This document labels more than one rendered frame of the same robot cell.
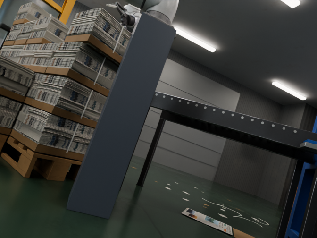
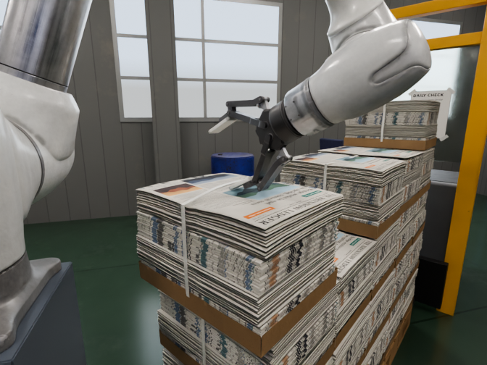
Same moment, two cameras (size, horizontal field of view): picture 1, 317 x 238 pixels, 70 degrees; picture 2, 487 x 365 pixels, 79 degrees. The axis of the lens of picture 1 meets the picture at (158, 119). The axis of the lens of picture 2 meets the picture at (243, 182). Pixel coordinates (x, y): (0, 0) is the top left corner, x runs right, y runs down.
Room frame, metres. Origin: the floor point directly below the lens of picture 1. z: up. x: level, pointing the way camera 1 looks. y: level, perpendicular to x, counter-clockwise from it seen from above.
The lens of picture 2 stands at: (1.53, -0.11, 1.22)
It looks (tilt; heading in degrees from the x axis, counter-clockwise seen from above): 13 degrees down; 92
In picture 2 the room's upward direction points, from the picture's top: straight up
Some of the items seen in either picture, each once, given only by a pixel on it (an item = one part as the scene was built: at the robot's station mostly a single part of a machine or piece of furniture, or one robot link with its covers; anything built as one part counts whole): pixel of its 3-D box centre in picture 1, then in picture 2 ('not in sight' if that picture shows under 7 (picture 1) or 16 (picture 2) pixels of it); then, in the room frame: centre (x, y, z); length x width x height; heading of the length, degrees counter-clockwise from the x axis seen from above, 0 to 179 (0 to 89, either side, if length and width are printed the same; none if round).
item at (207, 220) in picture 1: (207, 220); not in sight; (1.77, -0.60, 0.00); 0.37 x 0.29 x 0.01; 70
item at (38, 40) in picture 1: (55, 53); (339, 210); (1.88, 1.01, 0.86); 0.38 x 0.29 x 0.04; 141
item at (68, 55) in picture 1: (42, 103); (317, 324); (1.80, 0.91, 0.42); 1.17 x 0.39 x 0.83; 51
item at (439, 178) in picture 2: not in sight; (409, 223); (2.77, 2.09, 0.40); 0.70 x 0.55 x 0.80; 141
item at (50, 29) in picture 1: (59, 44); (340, 188); (1.88, 1.01, 0.95); 0.38 x 0.29 x 0.23; 141
